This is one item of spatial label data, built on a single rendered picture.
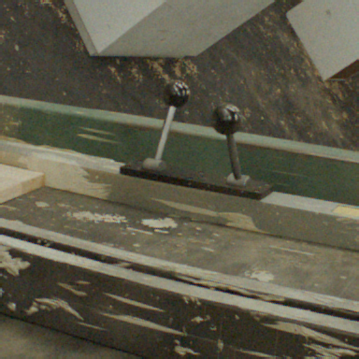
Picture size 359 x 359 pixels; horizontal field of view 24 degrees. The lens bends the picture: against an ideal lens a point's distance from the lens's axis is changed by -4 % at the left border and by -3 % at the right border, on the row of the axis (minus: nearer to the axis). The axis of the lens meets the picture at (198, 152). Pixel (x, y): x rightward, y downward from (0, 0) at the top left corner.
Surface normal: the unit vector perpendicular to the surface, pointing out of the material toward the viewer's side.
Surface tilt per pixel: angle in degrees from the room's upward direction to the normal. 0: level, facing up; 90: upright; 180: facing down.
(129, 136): 90
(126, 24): 90
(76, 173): 90
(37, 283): 90
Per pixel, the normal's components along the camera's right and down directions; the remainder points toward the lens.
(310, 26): -0.50, 0.07
